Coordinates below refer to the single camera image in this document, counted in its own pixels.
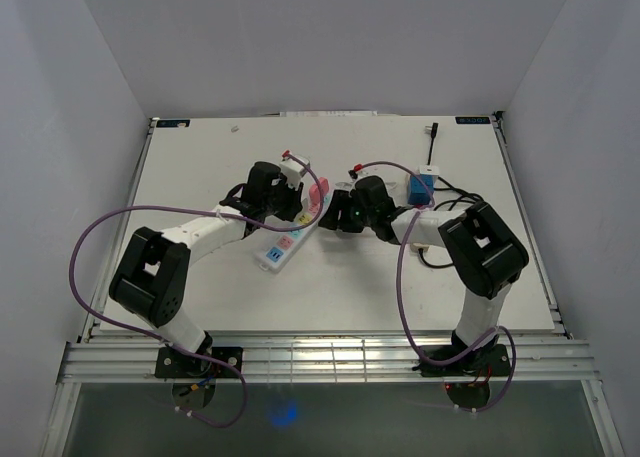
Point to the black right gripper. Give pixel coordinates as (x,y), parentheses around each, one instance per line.
(339,202)

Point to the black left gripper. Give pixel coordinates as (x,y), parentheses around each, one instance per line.
(295,197)

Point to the pink plug adapter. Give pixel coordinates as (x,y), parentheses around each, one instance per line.
(318,191)

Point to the white multicolour power strip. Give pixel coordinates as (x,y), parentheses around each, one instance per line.
(279,247)

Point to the blue cube socket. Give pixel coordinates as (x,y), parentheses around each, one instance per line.
(420,190)

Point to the white usb charger plug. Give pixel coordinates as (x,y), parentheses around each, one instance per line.
(429,170)

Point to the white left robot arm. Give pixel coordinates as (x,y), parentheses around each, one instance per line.
(151,276)

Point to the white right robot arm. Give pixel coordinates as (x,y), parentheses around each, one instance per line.
(487,256)

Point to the papers at back edge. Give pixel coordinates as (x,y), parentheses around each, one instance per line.
(332,113)

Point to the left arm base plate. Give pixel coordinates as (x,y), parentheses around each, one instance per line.
(171,364)

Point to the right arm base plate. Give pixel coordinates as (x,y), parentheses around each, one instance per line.
(494,361)

